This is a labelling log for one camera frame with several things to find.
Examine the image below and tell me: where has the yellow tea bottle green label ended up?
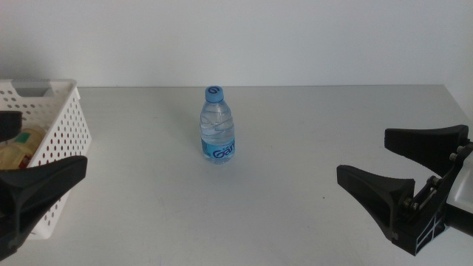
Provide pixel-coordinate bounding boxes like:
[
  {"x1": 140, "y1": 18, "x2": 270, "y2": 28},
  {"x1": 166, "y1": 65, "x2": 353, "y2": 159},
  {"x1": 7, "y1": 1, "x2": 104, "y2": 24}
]
[{"x1": 0, "y1": 127, "x2": 48, "y2": 171}]

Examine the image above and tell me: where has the white perforated plastic basket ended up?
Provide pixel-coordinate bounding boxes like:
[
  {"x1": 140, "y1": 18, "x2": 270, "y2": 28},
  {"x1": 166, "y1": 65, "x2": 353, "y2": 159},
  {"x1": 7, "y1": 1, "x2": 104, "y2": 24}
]
[{"x1": 0, "y1": 78, "x2": 92, "y2": 240}]

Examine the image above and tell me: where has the clear water bottle blue cap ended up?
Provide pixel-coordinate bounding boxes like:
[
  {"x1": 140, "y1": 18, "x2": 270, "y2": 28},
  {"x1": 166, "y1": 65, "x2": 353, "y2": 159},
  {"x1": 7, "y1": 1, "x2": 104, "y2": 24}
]
[{"x1": 200, "y1": 85, "x2": 237, "y2": 166}]

